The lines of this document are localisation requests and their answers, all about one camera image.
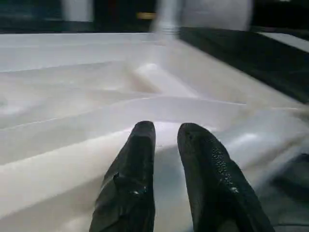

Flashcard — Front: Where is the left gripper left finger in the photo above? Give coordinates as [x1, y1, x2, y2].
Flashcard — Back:
[89, 121, 156, 232]

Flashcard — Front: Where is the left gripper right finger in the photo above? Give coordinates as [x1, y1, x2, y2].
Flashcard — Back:
[177, 122, 276, 232]

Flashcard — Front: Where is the white plastic table top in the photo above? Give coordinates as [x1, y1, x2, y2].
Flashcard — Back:
[0, 32, 309, 232]

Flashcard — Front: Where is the white flat board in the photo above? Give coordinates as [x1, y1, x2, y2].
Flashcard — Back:
[258, 31, 309, 53]

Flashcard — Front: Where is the black box with yellow label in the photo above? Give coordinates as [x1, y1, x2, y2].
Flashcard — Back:
[94, 0, 159, 32]

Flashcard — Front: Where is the white plastic bag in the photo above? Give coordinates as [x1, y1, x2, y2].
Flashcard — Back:
[181, 0, 253, 30]

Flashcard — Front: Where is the white cabinet with glass doors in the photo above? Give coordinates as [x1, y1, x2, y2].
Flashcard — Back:
[0, 0, 116, 24]

